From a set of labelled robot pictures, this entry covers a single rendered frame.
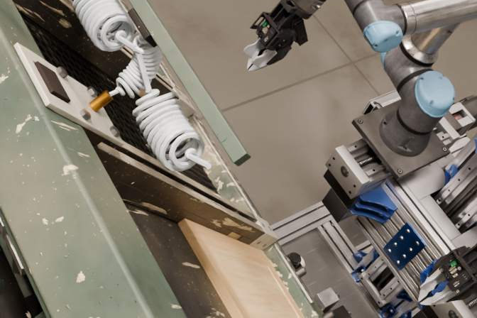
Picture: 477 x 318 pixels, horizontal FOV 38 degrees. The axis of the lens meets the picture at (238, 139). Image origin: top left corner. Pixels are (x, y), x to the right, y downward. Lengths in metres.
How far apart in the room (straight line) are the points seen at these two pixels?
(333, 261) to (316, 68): 1.22
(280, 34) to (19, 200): 0.93
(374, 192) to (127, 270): 1.49
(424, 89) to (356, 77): 1.79
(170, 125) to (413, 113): 1.19
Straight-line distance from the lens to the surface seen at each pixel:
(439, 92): 1.99
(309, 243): 2.82
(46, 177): 0.81
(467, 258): 1.40
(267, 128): 3.33
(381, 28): 1.57
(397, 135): 2.06
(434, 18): 1.65
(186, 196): 1.33
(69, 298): 0.77
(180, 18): 3.66
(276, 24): 1.63
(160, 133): 0.90
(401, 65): 2.03
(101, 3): 1.00
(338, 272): 2.81
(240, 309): 1.38
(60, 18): 1.52
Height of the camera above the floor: 2.56
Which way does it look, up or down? 52 degrees down
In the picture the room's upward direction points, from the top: 24 degrees clockwise
